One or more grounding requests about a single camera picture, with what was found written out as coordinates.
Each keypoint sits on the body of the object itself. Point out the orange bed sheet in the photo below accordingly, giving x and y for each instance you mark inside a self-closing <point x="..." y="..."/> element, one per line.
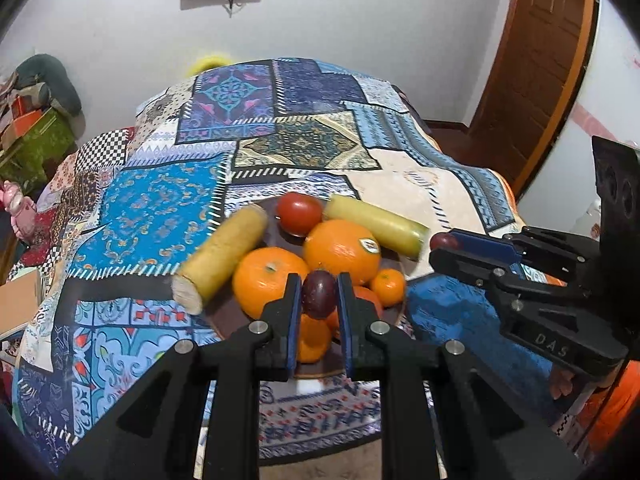
<point x="545" y="275"/>

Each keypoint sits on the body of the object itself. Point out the red tomato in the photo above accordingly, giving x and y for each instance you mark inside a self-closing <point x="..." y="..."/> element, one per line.
<point x="370" y="297"/>
<point x="300" y="212"/>

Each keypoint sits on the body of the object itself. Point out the yellow plush item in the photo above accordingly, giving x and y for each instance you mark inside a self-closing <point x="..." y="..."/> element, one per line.
<point x="207" y="62"/>

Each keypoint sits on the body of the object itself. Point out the yellow corn cob rough end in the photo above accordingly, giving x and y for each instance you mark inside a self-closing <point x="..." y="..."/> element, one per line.
<point x="225" y="255"/>

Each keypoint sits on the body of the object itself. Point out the small mandarin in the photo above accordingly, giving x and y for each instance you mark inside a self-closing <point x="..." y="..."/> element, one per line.
<point x="387" y="287"/>

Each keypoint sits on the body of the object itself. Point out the red floral cloth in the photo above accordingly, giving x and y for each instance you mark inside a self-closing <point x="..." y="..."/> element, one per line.
<point x="47" y="210"/>

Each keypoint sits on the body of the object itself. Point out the green patterned box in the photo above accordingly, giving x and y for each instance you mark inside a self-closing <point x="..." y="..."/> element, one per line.
<point x="35" y="145"/>

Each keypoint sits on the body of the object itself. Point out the blue patchwork blanket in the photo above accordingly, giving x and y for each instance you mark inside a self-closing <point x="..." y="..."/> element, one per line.
<point x="150" y="220"/>

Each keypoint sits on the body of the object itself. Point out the round brown plate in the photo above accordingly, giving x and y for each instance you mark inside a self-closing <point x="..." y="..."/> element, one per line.
<point x="227" y="320"/>

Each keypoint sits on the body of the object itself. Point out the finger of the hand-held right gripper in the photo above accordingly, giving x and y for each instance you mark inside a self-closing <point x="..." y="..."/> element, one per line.
<point x="465" y="267"/>
<point x="482" y="247"/>

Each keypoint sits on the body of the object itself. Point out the brown wooden door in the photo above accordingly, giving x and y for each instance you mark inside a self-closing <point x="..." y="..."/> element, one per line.
<point x="540" y="60"/>

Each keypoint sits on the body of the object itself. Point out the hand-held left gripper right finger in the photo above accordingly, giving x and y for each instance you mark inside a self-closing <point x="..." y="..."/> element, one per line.
<point x="345" y="325"/>

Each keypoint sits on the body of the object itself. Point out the tan cardboard box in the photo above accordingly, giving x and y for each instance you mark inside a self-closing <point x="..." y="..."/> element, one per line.
<point x="17" y="305"/>

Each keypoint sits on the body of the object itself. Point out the large mandarin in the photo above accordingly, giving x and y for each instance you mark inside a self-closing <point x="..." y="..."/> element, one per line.
<point x="312" y="340"/>

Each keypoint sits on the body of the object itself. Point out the orange with sticker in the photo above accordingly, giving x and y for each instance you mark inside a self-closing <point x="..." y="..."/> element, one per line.
<point x="335" y="250"/>

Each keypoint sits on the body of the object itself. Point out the dark purple plum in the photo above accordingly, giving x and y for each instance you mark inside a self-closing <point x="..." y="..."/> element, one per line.
<point x="442" y="241"/>
<point x="319" y="292"/>

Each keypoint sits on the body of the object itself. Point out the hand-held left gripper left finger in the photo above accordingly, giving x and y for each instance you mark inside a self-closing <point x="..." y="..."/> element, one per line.
<point x="295" y="320"/>

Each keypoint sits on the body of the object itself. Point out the pink toy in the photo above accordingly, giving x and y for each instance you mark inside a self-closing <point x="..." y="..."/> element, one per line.
<point x="17" y="207"/>

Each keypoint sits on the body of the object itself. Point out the person's right hand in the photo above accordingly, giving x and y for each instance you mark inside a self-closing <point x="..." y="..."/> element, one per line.
<point x="562" y="384"/>

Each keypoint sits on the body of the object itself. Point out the orange box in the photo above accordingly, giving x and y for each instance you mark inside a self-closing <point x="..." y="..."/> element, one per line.
<point x="25" y="112"/>

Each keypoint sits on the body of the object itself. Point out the orange with green stem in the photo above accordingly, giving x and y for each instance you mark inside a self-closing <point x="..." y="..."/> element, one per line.
<point x="260" y="280"/>

